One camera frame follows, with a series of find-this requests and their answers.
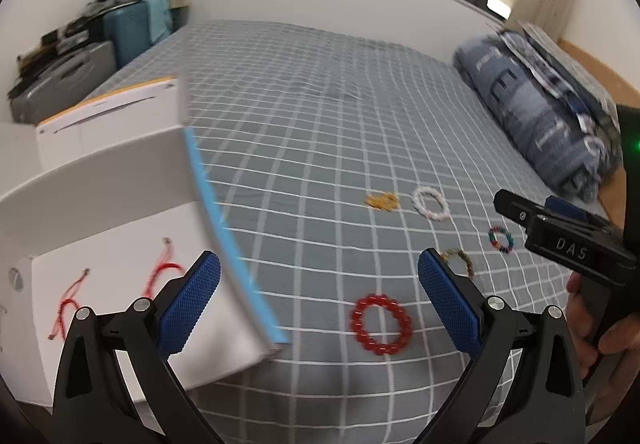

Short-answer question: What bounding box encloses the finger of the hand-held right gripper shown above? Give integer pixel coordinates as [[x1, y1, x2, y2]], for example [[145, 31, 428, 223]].
[[493, 189, 545, 228], [544, 195, 610, 228]]

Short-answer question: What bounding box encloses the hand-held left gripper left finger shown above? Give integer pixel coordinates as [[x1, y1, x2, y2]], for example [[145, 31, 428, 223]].
[[52, 250, 223, 444]]

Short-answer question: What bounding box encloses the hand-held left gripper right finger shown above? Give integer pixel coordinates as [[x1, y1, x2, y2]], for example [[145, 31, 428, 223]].
[[417, 248, 587, 444]]

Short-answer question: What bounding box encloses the multicoloured bead bracelet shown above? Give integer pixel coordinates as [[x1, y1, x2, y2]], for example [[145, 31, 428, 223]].
[[487, 225, 516, 255]]

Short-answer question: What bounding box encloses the olive brown bead bracelet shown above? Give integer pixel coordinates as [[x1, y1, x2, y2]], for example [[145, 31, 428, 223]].
[[442, 247, 476, 279]]

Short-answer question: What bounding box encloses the red bead bracelet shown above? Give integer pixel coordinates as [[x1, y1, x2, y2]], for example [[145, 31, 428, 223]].
[[350, 293, 414, 357]]

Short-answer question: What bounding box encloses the white and pink bead bracelet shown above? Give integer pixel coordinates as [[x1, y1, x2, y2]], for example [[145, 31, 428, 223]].
[[412, 185, 451, 222]]

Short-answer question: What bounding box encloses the orange bead bracelet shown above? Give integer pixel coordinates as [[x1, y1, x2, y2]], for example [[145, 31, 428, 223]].
[[365, 192, 401, 213]]

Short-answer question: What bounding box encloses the white and blue cardboard box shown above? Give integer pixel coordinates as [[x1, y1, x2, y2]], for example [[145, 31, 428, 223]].
[[0, 76, 293, 407]]

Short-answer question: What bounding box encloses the person's right hand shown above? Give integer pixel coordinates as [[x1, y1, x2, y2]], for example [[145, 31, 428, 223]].
[[566, 271, 640, 406]]

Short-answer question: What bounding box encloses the folded blue quilt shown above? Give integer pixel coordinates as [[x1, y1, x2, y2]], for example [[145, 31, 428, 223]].
[[452, 31, 621, 203]]

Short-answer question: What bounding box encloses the blue patterned pillow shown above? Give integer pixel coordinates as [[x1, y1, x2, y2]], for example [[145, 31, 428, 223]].
[[500, 21, 621, 125]]

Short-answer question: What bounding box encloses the bed with grey checked sheet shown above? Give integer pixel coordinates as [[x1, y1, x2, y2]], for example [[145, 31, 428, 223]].
[[80, 20, 621, 444]]

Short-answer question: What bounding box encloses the grey suitcase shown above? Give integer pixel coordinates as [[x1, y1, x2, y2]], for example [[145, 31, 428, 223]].
[[10, 41, 117, 125]]

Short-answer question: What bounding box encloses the teal suitcase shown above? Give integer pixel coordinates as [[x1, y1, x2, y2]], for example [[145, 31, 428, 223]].
[[102, 0, 173, 70]]

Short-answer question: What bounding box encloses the teal cloth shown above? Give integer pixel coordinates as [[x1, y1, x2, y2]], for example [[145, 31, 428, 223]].
[[147, 0, 174, 46]]

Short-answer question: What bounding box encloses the stack of dark boxes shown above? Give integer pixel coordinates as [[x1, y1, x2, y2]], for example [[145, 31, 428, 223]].
[[17, 16, 106, 71]]

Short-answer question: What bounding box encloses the red string bracelet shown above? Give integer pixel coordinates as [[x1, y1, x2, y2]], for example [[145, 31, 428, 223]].
[[48, 268, 93, 341], [142, 237, 186, 298]]

